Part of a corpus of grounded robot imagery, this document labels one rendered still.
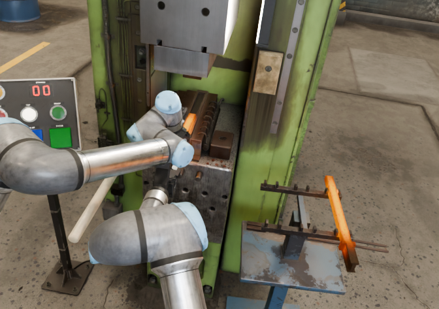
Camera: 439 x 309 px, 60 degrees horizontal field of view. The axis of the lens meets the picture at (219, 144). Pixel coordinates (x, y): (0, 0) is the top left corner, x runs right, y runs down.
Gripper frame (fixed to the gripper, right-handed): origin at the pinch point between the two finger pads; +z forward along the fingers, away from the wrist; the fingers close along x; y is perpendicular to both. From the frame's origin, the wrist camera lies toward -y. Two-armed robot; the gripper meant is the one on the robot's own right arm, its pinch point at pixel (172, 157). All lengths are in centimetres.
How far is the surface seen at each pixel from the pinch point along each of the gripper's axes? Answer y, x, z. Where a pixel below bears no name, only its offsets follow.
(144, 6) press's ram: -48, -15, 16
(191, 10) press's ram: -49, 1, 16
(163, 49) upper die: -33.8, -8.4, 16.4
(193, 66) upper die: -29.2, 2.5, 16.5
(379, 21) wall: 86, 222, 601
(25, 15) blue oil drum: 82, -295, 370
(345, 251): 12, 63, -20
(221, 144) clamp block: 3.7, 15.5, 18.9
